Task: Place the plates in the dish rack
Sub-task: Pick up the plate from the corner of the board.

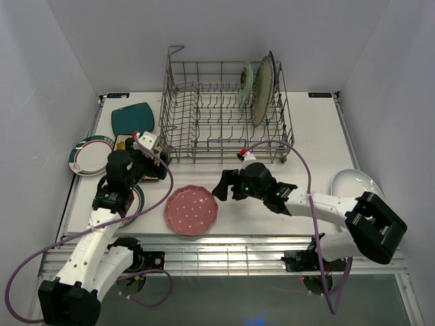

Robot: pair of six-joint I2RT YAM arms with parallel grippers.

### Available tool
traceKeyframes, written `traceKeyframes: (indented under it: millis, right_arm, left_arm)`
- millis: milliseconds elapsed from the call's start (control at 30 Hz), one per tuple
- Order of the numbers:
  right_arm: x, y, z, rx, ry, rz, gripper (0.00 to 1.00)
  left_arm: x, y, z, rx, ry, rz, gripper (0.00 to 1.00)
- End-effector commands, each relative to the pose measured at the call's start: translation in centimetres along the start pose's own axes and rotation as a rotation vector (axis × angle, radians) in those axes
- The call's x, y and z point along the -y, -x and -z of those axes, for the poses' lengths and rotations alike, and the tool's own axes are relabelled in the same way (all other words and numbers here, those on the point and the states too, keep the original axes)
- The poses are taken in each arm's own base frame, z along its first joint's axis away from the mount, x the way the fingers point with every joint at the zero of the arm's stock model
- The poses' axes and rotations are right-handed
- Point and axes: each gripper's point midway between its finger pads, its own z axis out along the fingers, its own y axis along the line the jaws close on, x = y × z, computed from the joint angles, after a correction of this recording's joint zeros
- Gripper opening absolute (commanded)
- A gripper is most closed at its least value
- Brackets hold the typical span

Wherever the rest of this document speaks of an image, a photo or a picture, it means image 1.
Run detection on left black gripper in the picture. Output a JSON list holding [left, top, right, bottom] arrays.
[[125, 138, 170, 189]]

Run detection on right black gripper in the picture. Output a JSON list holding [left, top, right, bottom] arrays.
[[212, 169, 266, 201]]

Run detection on pink dotted scalloped plate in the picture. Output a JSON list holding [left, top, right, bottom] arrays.
[[164, 185, 218, 236]]

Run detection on speckled beige round plate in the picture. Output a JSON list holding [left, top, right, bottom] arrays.
[[251, 52, 276, 128]]

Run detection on mint green flower plate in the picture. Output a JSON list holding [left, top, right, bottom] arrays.
[[239, 60, 254, 108]]

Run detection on black square floral plate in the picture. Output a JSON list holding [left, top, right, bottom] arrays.
[[268, 50, 279, 99]]

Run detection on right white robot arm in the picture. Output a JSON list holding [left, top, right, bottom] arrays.
[[212, 162, 407, 270]]

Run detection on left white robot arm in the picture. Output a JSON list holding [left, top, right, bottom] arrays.
[[38, 132, 167, 325]]

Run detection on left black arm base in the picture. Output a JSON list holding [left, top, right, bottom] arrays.
[[107, 237, 165, 272]]

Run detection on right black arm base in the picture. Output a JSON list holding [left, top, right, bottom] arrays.
[[281, 249, 346, 272]]

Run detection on cream square flower plate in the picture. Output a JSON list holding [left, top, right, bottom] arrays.
[[114, 134, 169, 182]]

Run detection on round plate red teal rim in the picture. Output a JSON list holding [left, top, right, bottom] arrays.
[[120, 185, 145, 228]]

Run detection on teal square plate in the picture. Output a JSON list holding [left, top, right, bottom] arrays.
[[111, 103, 155, 136]]

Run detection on left logo sticker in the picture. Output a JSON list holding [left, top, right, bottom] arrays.
[[106, 92, 130, 99]]

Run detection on logo sticker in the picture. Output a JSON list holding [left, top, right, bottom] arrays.
[[308, 92, 332, 98], [106, 92, 130, 99]]

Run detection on right logo sticker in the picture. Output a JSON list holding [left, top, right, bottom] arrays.
[[308, 92, 332, 98]]

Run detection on white oval platter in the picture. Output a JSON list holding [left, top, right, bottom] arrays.
[[330, 169, 385, 200]]

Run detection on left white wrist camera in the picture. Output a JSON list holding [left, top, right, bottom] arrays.
[[133, 131, 160, 158]]

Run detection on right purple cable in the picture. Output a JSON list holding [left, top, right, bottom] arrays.
[[243, 139, 353, 315]]

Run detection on grey wire dish rack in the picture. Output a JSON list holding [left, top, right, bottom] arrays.
[[159, 46, 294, 163]]

